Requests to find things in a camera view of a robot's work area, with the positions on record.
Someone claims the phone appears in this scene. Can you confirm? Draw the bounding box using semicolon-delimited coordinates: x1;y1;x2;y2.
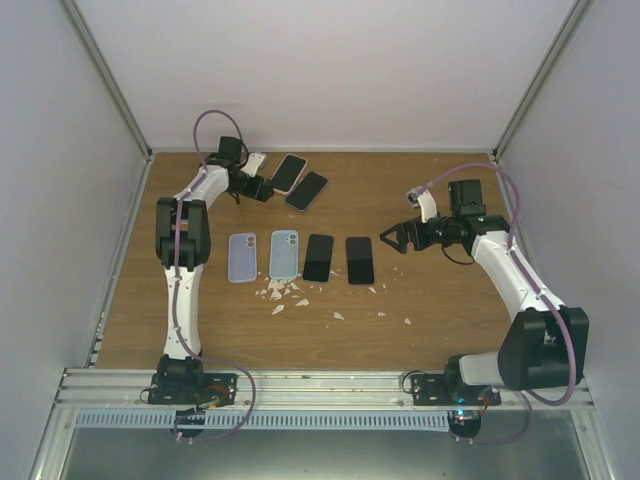
285;172;328;212
271;154;308;195
228;232;258;283

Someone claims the purple smartphone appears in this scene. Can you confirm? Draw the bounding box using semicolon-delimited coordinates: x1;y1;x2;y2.
346;237;375;286

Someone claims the light blue phone case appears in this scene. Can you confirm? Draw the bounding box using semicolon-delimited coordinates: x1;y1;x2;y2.
269;230;300;280

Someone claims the black smartphone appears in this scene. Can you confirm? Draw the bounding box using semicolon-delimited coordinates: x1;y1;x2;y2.
302;234;334;283

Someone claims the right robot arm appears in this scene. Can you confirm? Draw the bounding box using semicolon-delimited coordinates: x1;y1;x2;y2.
380;180;589;406

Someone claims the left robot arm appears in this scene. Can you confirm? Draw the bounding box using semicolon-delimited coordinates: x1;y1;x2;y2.
148;136;273;405

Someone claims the white debris pile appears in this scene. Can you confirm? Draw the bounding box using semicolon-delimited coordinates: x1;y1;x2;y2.
254;274;311;316

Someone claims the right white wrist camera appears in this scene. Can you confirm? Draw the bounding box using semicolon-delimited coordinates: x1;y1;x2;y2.
406;186;438;223

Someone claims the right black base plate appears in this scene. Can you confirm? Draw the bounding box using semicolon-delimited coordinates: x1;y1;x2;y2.
399;370;502;408

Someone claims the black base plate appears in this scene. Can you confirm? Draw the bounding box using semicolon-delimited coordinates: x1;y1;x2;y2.
399;370;502;408
139;373;238;408

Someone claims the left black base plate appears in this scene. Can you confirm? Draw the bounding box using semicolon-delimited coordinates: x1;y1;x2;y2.
139;373;238;408

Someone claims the grey slotted cable duct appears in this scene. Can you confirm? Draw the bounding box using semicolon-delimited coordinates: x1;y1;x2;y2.
76;409;449;432

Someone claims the aluminium rail frame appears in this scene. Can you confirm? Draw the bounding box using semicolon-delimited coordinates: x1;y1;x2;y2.
54;368;596;409

